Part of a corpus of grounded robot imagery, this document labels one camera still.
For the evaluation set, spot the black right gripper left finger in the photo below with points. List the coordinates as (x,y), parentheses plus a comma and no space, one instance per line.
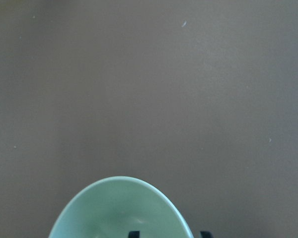
(134,234)

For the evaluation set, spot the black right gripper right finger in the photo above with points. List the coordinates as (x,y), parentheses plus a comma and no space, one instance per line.
(205,234)

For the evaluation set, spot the green ceramic bowl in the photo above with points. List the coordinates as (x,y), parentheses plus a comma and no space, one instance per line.
(114,206)

